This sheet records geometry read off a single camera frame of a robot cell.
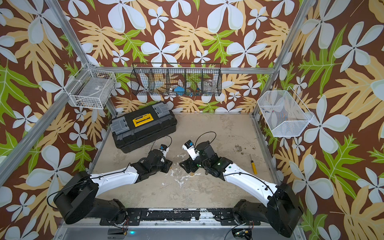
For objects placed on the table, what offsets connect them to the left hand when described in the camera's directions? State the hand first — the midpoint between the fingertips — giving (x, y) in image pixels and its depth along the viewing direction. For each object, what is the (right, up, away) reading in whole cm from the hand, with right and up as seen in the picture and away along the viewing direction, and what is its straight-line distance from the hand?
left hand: (171, 160), depth 89 cm
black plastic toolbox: (-20, +20, +2) cm, 28 cm away
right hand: (+8, +3, -10) cm, 13 cm away
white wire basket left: (-46, +43, -3) cm, 63 cm away
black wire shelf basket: (+10, +51, +8) cm, 53 cm away
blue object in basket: (+4, +44, +7) cm, 45 cm away
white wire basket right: (+65, +28, -4) cm, 71 cm away
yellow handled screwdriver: (+51, -5, +2) cm, 51 cm away
